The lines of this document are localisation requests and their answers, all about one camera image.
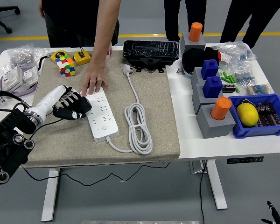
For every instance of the blue plastic bin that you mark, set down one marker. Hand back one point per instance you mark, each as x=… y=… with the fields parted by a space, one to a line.
x=259 y=132

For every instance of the clear bag of metal nuts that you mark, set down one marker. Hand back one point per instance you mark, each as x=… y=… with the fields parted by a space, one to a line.
x=21 y=58

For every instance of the white blue round dish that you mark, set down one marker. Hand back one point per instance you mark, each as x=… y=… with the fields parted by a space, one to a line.
x=187 y=74

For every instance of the clear bag of tan resistors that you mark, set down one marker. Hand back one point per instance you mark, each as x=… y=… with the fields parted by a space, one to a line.
x=259 y=89

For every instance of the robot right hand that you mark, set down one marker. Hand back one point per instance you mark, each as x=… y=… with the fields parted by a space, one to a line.
x=275 y=213

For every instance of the square yellow tape measure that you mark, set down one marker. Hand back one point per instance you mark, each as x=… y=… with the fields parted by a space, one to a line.
x=82 y=59

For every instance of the round yellow tape measure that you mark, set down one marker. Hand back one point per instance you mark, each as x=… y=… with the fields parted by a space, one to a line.
x=58 y=54

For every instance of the black office chair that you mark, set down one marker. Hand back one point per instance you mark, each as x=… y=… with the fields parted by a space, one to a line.
x=16 y=10

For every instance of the grey under-table box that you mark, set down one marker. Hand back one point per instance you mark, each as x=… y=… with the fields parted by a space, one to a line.
x=196 y=168

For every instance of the colourful puzzle cube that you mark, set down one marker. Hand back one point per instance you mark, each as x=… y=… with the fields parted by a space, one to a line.
x=65 y=66
x=109 y=50

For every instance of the orange cylinder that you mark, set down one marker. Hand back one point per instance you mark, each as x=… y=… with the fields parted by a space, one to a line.
x=220 y=108
x=196 y=31

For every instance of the dark brown capacitor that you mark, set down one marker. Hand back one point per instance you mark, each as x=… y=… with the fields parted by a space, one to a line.
x=266 y=107
x=270 y=120

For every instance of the white socket box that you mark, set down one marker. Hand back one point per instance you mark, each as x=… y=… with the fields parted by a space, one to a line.
x=11 y=79
x=30 y=74

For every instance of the purple tray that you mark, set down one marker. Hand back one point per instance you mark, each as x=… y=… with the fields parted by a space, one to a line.
x=28 y=89

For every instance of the yellow lemon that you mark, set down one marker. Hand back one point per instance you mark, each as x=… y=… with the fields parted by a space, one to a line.
x=247 y=115

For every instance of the grey-brown mat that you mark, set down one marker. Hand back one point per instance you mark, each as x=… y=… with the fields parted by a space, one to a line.
x=158 y=116

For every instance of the black film-wrapped device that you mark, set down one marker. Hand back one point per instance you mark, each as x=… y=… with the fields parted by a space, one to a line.
x=151 y=50

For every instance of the person's right hand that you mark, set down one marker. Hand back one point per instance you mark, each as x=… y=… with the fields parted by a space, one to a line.
x=41 y=8

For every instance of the white table leg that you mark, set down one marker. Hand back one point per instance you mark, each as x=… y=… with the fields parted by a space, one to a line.
x=49 y=198
x=215 y=186

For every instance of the black table control panel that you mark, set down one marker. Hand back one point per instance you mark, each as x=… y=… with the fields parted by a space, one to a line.
x=245 y=160

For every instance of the small black clip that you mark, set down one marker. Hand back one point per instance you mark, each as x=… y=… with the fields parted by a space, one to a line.
x=243 y=101

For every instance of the person's left hand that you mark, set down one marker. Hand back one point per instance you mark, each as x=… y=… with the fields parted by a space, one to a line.
x=95 y=79

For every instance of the large clear bag of resistors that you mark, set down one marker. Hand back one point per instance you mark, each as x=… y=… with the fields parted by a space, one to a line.
x=240 y=52

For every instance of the clear bag of blue resistors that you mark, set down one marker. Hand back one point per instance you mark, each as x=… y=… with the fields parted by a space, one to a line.
x=245 y=75

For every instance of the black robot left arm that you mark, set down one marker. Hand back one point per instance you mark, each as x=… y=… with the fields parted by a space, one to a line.
x=11 y=121

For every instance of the black cloth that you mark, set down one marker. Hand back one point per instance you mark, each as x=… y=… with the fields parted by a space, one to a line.
x=198 y=57

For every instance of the white power strip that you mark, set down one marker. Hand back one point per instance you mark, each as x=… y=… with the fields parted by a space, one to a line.
x=105 y=116

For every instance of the small green cylinder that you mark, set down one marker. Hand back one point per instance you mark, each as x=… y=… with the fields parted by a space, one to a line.
x=221 y=76
x=232 y=79
x=237 y=88
x=226 y=77

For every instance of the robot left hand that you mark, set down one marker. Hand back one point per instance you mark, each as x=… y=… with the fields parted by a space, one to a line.
x=51 y=100

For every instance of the blue block with knob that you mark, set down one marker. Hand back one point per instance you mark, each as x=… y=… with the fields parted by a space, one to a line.
x=209 y=68
x=212 y=87

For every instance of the grey square block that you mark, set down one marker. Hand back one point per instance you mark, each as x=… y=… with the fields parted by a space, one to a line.
x=214 y=129
x=192 y=45
x=196 y=75
x=198 y=98

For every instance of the red white labelled item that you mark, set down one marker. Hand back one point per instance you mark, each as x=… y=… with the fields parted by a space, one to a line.
x=225 y=58

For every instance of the person's left forearm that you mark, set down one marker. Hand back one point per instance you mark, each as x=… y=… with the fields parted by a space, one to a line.
x=105 y=35

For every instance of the dark printed capacitor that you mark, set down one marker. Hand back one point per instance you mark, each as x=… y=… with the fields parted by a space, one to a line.
x=228 y=88

